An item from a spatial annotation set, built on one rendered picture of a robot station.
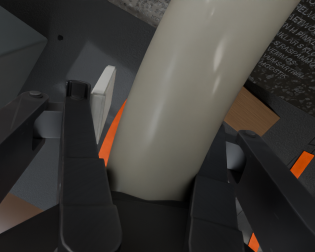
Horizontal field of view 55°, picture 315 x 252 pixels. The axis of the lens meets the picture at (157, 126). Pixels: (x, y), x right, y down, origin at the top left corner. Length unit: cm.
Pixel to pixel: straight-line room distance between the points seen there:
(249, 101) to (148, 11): 61
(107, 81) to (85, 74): 90
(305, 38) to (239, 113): 62
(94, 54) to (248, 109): 53
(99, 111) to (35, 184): 119
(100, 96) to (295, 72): 31
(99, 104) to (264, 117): 87
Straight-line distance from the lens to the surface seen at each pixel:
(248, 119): 99
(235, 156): 16
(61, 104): 16
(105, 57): 105
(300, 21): 37
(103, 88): 17
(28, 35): 104
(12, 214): 150
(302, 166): 127
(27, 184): 135
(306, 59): 41
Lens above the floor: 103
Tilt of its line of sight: 67 degrees down
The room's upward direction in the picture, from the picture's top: 174 degrees counter-clockwise
